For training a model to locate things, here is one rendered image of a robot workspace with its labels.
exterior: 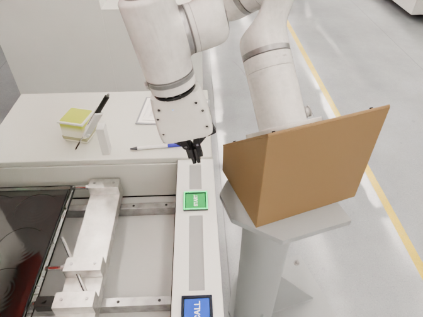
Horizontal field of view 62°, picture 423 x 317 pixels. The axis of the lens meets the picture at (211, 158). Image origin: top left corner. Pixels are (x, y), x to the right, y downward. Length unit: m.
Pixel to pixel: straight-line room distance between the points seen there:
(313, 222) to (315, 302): 0.85
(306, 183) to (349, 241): 1.17
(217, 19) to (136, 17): 0.12
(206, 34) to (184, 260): 0.43
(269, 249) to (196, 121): 0.60
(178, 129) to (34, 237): 0.46
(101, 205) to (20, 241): 0.20
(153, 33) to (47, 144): 0.61
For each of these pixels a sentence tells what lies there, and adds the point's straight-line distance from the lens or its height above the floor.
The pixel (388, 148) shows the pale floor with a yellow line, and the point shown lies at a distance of 2.76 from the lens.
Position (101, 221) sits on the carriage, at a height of 0.88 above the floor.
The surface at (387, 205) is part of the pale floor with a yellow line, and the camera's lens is 2.33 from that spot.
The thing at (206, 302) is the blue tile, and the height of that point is 0.96.
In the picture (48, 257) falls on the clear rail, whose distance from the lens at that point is 0.88.
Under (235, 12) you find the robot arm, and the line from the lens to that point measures 0.95.
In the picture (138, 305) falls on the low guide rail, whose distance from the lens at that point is 0.83.
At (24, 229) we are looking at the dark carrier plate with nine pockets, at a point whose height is 0.90.
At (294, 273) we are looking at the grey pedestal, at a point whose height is 0.01.
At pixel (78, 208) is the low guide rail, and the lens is 1.02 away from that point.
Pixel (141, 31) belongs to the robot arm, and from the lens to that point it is 0.56.
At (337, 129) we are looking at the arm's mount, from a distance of 0.85.
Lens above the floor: 1.58
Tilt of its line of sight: 41 degrees down
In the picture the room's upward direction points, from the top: straight up
